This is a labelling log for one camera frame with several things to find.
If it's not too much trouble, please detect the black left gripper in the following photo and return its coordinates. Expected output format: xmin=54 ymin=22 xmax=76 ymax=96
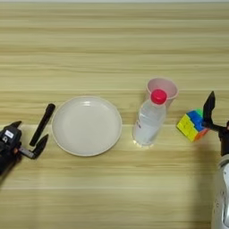
xmin=0 ymin=120 xmax=50 ymax=177

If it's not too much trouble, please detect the clear bottle with red cap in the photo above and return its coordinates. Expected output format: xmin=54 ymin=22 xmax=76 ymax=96
xmin=131 ymin=89 xmax=168 ymax=147

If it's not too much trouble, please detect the pink plastic cup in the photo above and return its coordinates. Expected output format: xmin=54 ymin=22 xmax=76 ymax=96
xmin=145 ymin=77 xmax=179 ymax=110

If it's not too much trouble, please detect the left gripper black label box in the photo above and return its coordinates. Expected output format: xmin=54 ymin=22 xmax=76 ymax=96
xmin=0 ymin=124 xmax=22 ymax=153

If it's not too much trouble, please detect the round cream plate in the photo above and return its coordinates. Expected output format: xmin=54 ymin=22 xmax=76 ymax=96
xmin=51 ymin=95 xmax=123 ymax=157

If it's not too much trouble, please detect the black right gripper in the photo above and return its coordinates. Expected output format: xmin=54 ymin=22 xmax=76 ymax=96
xmin=202 ymin=90 xmax=229 ymax=157

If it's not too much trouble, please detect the black marker pen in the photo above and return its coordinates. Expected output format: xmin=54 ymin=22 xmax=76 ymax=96
xmin=29 ymin=103 xmax=56 ymax=147

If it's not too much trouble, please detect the multicoloured puzzle cube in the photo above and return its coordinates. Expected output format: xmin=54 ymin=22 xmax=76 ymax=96
xmin=175 ymin=108 xmax=209 ymax=142

